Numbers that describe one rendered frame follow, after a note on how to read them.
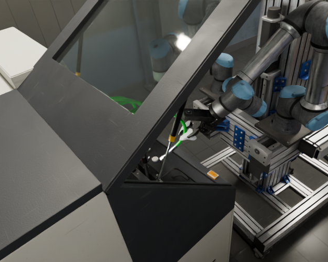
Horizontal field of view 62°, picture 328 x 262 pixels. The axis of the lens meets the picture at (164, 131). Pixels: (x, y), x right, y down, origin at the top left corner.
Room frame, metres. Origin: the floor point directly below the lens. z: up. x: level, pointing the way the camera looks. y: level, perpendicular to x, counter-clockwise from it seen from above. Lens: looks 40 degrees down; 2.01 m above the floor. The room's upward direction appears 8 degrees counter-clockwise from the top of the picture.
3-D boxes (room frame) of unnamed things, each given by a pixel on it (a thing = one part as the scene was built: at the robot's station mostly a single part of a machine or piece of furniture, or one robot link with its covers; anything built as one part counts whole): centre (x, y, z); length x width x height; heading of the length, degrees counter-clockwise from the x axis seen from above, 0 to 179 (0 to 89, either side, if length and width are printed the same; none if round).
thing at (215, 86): (1.52, -0.42, 1.09); 0.15 x 0.15 x 0.10
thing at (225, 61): (1.52, -0.42, 1.20); 0.13 x 0.12 x 0.14; 64
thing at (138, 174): (1.02, 0.18, 0.91); 0.34 x 0.10 x 0.15; 36
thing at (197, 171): (1.06, -0.08, 0.87); 0.62 x 0.04 x 0.16; 36
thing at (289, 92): (1.07, -0.65, 1.20); 0.13 x 0.12 x 0.14; 15
